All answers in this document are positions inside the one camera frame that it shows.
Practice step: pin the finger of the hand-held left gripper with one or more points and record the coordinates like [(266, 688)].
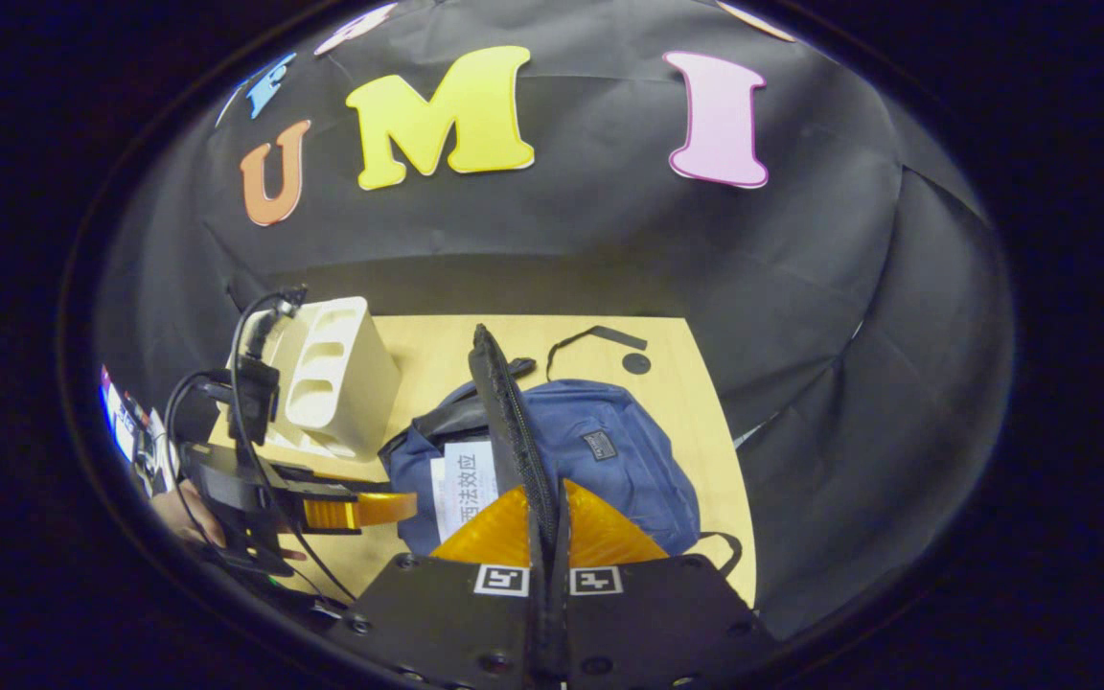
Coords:
[(370, 508)]

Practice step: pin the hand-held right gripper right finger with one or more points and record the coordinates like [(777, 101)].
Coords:
[(667, 613)]

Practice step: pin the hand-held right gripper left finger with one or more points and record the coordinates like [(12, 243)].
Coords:
[(437, 613)]

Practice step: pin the white bookshelf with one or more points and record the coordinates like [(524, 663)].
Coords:
[(360, 383)]

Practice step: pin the blue schoolbag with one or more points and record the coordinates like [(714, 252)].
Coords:
[(629, 460)]

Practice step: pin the lit computer screen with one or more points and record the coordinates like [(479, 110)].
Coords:
[(121, 422)]

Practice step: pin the black round table grommet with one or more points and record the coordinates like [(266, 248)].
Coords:
[(636, 363)]

